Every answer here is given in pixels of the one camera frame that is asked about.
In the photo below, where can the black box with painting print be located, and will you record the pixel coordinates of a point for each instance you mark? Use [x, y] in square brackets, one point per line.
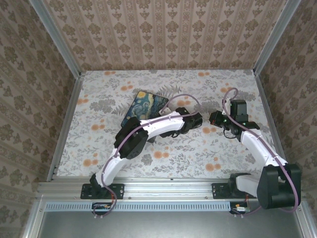
[143, 106]

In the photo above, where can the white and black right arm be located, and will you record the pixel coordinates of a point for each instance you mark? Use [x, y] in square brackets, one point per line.
[257, 146]

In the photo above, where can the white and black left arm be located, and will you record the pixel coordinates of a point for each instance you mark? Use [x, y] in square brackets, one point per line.
[158, 124]

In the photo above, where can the floral printed table cover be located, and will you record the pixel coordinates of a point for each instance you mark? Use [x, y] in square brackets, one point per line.
[173, 158]

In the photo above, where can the small electronics board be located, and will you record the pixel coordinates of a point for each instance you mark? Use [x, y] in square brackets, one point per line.
[240, 209]
[100, 207]

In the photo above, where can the grey metal panel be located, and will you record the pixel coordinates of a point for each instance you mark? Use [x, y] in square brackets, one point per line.
[161, 225]

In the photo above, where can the aluminium side rail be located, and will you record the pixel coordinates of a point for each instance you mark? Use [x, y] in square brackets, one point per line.
[272, 119]
[65, 126]

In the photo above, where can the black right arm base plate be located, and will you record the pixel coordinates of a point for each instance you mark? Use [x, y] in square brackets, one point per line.
[220, 191]

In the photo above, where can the aluminium mounting rail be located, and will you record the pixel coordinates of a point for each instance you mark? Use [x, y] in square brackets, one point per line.
[168, 188]

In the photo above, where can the aluminium frame post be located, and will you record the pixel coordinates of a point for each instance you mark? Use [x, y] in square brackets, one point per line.
[275, 37]
[57, 37]

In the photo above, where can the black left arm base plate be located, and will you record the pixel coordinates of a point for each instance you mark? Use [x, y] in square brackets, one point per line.
[116, 191]

